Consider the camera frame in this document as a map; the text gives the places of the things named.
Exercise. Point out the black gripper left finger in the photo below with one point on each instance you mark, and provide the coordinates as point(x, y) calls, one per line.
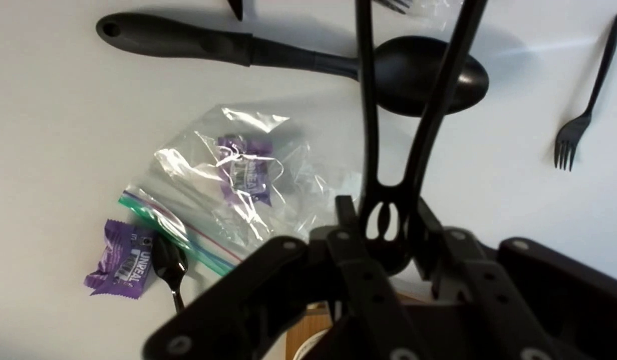
point(255, 292)

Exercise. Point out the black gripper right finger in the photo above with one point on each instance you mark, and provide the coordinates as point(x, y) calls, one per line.
point(556, 300)

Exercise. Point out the black plastic tongs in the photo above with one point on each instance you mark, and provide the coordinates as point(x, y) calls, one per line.
point(432, 120)

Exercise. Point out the small black plastic spoon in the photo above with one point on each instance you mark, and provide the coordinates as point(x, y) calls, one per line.
point(168, 262)

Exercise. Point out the clear zip plastic bag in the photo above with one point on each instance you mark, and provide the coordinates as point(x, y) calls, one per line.
point(189, 180)

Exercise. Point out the black plastic fork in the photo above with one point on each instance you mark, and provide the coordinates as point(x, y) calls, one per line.
point(393, 5)
point(580, 126)

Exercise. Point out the large black serving spoon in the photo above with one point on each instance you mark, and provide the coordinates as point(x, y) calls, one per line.
point(189, 41)

